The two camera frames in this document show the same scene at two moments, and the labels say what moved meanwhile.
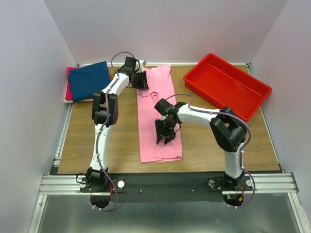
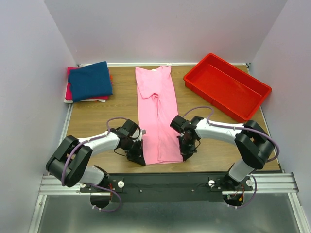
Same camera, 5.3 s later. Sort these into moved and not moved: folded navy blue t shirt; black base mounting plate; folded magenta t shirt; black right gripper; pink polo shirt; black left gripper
Moved: black right gripper; black left gripper
Not moved: folded navy blue t shirt; pink polo shirt; folded magenta t shirt; black base mounting plate
